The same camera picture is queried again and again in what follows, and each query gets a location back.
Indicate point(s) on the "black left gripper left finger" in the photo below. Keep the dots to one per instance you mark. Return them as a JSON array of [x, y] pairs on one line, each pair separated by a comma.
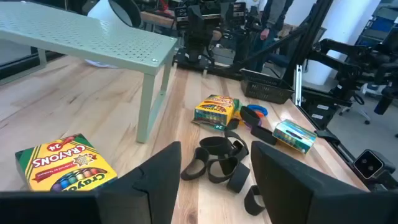
[[155, 180]]

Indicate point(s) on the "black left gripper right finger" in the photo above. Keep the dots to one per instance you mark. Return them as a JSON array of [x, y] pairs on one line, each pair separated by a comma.
[[280, 186]]

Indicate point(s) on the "blue green card package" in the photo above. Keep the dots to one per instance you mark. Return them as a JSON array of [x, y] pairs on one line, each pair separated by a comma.
[[293, 135]]

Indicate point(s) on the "small black block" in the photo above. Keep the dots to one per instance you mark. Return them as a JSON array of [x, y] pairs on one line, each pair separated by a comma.
[[202, 154]]

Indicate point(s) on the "orange coil wristband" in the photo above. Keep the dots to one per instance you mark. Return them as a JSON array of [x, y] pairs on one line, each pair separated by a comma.
[[259, 114]]

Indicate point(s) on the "yellow green Crayola crayon box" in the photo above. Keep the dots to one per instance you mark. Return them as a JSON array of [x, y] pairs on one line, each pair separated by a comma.
[[68, 165], [214, 110]]

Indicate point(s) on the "black plastic basket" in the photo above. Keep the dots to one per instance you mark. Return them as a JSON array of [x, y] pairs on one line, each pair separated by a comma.
[[264, 88]]

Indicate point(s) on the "background black robot arm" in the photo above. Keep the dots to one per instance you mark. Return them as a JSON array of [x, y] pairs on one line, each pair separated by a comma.
[[342, 67]]

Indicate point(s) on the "office chair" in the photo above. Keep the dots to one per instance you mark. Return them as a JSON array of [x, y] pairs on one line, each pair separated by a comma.
[[367, 121]]

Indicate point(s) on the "silver aluminium extrusion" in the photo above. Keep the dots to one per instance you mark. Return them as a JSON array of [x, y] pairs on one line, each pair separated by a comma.
[[298, 84]]

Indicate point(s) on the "person's hand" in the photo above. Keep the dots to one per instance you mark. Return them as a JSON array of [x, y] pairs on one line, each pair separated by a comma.
[[265, 34]]

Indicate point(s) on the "green perforated metal shelf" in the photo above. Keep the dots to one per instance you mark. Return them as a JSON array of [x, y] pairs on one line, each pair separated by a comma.
[[77, 34]]

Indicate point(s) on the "person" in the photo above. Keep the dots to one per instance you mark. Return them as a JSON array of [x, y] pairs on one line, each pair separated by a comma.
[[275, 18]]

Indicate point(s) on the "shelf with blue bins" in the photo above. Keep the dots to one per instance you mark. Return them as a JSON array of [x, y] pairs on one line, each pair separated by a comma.
[[379, 23]]

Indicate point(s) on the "black frame clamp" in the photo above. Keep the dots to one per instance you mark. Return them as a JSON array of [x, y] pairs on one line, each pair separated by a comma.
[[326, 136]]

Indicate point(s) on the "black table-level camera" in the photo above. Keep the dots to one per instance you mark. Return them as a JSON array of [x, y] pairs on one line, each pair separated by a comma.
[[371, 163]]

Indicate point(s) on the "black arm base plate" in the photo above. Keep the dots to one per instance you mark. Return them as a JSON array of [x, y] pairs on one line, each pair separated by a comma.
[[183, 64]]

